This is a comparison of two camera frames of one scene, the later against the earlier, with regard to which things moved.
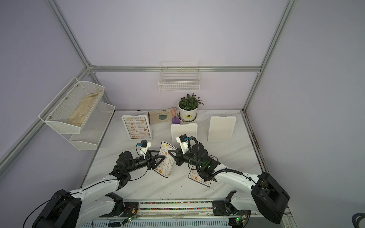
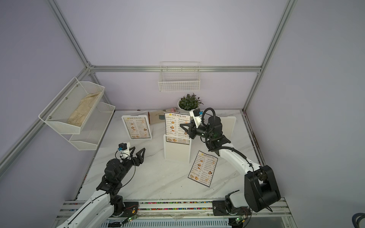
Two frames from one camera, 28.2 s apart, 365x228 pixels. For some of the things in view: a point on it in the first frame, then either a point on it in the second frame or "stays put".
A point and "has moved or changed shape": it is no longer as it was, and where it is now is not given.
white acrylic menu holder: (221, 129) stays put
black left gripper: (151, 164) → (140, 159)
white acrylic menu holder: (137, 127) stays put
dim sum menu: (137, 127) stays put
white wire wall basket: (179, 76) stays put
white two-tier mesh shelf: (76, 113) stays put
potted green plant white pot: (188, 107) stays put
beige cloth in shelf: (78, 115) stays put
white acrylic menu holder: (190, 129) has moved or changed shape
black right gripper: (179, 158) → (193, 132)
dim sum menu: (165, 167) → (174, 133)
